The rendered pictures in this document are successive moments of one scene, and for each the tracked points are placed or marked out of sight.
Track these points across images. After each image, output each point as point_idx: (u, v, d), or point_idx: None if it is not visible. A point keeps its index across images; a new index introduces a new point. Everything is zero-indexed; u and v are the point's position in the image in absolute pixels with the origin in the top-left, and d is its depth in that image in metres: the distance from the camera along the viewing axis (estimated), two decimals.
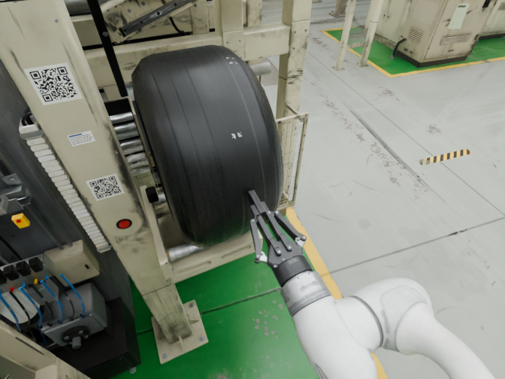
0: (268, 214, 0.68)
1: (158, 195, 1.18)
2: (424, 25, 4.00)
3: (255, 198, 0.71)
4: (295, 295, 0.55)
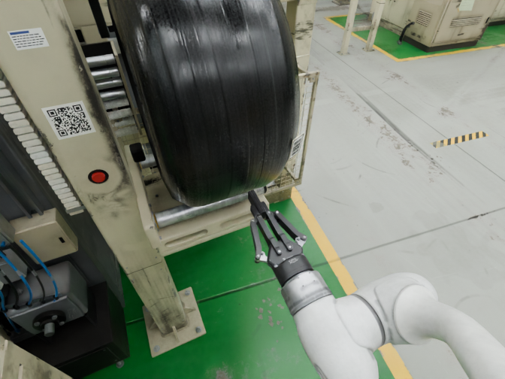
0: (268, 214, 0.68)
1: (149, 167, 1.02)
2: (433, 7, 3.82)
3: (255, 198, 0.71)
4: (296, 295, 0.55)
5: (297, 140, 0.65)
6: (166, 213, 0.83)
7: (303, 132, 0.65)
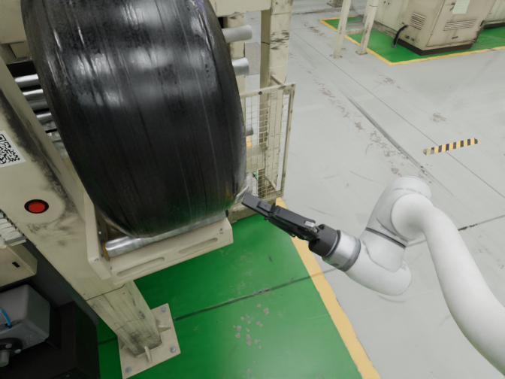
0: (271, 216, 0.70)
1: None
2: (427, 10, 3.77)
3: (250, 207, 0.71)
4: None
5: (241, 193, 0.67)
6: (122, 253, 0.79)
7: (249, 186, 0.67)
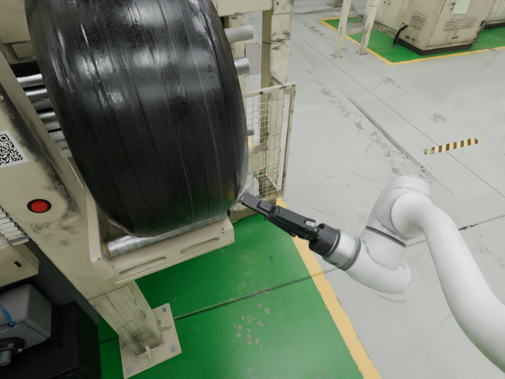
0: (271, 216, 0.70)
1: None
2: (427, 10, 3.77)
3: (250, 207, 0.71)
4: None
5: (243, 192, 0.67)
6: (124, 253, 0.79)
7: (249, 184, 0.67)
